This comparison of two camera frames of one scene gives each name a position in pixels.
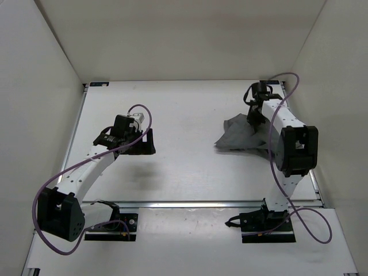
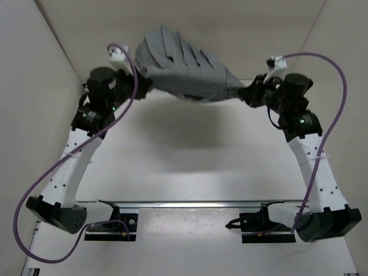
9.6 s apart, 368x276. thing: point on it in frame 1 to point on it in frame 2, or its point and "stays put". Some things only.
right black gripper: x=252 y=121 to x=250 y=94
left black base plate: x=124 y=229 stays put
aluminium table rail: x=293 y=204 stays put
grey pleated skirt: x=238 y=133 to x=179 y=68
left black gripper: x=148 y=146 to x=144 y=84
